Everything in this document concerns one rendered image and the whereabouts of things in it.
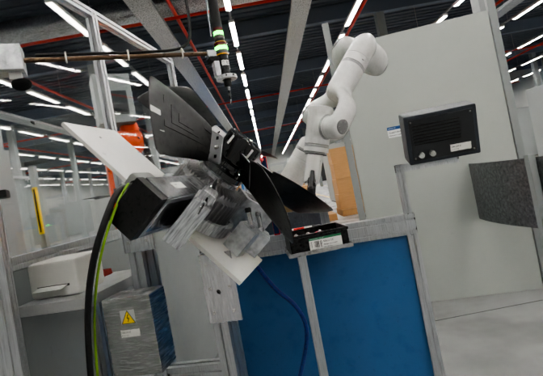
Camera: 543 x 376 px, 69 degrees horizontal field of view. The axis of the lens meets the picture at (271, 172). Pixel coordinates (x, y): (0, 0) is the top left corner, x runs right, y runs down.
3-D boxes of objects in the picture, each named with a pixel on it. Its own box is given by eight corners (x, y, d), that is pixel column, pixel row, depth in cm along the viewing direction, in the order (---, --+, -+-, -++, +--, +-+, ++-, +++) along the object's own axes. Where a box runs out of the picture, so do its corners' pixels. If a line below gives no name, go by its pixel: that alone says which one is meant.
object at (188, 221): (178, 251, 95) (161, 239, 95) (185, 238, 104) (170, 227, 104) (211, 210, 93) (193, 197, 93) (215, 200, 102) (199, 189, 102)
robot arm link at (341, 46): (325, 141, 191) (295, 124, 192) (332, 125, 198) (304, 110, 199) (372, 58, 152) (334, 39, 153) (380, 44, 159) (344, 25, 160)
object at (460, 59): (376, 309, 297) (321, 23, 302) (376, 306, 302) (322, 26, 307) (553, 288, 274) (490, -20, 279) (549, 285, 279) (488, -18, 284)
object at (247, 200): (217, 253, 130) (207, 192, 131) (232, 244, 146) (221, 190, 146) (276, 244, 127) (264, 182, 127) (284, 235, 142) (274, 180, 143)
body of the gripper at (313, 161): (306, 150, 140) (302, 182, 140) (303, 149, 130) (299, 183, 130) (327, 153, 139) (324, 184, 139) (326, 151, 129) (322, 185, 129)
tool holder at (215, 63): (213, 77, 127) (208, 47, 127) (208, 83, 133) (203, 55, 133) (240, 75, 130) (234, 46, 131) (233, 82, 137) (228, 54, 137)
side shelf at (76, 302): (16, 318, 114) (14, 308, 114) (94, 282, 150) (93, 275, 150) (89, 308, 110) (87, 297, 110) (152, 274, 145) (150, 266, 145)
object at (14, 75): (10, 89, 105) (7, 71, 105) (13, 93, 109) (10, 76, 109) (31, 87, 107) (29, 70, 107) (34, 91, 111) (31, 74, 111)
